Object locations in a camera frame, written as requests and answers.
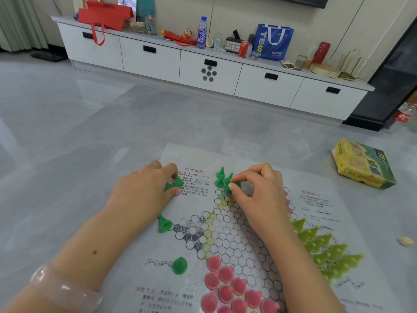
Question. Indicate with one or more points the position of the red vase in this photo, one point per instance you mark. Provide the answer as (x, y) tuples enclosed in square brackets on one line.
[(321, 53)]

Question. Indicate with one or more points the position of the red folded umbrella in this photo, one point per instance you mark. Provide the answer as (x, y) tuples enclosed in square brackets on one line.
[(177, 38)]

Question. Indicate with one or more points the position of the grey-green curtain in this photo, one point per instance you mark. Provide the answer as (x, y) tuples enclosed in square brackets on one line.
[(19, 22)]

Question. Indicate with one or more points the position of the checkers board sheet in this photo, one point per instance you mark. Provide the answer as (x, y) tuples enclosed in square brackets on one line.
[(156, 257)]

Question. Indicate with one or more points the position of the small beige bead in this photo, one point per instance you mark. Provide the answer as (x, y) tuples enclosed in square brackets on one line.
[(406, 241)]

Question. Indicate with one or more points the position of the white printed card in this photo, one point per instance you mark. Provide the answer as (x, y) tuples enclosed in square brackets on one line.
[(127, 1)]

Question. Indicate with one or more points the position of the black television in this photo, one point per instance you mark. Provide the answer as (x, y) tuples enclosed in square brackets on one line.
[(303, 0)]

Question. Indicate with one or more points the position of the black white checkered box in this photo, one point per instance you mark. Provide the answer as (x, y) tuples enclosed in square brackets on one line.
[(233, 46)]

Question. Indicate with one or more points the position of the red soda can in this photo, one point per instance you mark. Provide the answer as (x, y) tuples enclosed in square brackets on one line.
[(243, 49)]

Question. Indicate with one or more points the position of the white paper cup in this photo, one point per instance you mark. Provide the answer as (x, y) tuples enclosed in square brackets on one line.
[(209, 42)]

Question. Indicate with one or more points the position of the person's left forearm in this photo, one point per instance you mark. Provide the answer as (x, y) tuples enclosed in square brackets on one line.
[(84, 254)]

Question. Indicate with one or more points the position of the small pink-capped bottle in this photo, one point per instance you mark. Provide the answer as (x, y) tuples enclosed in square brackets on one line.
[(150, 26)]

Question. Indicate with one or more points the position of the yellow green cardboard box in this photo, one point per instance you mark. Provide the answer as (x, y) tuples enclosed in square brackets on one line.
[(361, 162)]

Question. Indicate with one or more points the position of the group of green game pieces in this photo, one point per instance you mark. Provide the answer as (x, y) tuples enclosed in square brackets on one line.
[(220, 181)]

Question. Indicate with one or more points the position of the group of pink game pieces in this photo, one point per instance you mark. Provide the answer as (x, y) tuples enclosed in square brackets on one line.
[(224, 275)]

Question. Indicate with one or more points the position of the white TV cabinet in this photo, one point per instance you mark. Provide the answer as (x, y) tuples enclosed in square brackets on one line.
[(150, 60)]

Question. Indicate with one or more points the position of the blue tote bag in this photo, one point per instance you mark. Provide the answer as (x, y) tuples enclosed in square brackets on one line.
[(272, 47)]

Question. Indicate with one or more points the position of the black floor mat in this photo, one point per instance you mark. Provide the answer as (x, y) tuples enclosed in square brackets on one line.
[(49, 57)]

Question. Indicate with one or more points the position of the black glass cabinet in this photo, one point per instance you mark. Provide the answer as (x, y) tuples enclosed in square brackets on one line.
[(391, 87)]

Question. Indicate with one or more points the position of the person's right hand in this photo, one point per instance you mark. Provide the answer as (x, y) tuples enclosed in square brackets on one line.
[(264, 202)]

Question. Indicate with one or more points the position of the beige picture frame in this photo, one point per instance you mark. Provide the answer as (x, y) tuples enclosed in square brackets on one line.
[(78, 3)]

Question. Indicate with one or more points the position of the round wooden box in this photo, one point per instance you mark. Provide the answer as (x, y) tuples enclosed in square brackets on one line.
[(325, 71)]

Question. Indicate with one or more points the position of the yellow-green cone game pieces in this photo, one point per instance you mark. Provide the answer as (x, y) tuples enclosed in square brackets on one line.
[(325, 254)]

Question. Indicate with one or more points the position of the red-label cola bottle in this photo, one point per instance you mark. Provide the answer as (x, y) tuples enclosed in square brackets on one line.
[(404, 116)]

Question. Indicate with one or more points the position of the blue-label water bottle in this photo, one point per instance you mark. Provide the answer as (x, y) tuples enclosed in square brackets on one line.
[(202, 35)]

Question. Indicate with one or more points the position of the person's right forearm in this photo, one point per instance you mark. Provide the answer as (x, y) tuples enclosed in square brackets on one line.
[(299, 280)]

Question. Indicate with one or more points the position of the red fabric bag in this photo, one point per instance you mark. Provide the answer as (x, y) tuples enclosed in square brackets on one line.
[(104, 16)]

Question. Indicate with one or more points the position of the teal cloth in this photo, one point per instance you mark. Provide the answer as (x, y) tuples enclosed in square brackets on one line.
[(145, 8)]

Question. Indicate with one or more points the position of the glass cup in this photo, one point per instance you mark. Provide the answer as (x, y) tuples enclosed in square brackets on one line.
[(301, 63)]

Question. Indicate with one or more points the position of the small glass jar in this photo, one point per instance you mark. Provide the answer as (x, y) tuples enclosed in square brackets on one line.
[(254, 55)]

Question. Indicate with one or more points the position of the person's left hand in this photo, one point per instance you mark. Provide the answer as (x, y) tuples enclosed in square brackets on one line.
[(143, 192)]

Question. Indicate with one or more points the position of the open snack bag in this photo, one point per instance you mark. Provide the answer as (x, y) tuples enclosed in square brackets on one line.
[(288, 64)]

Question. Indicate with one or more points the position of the small cartoon doll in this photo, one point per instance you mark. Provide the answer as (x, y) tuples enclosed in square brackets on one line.
[(186, 34)]

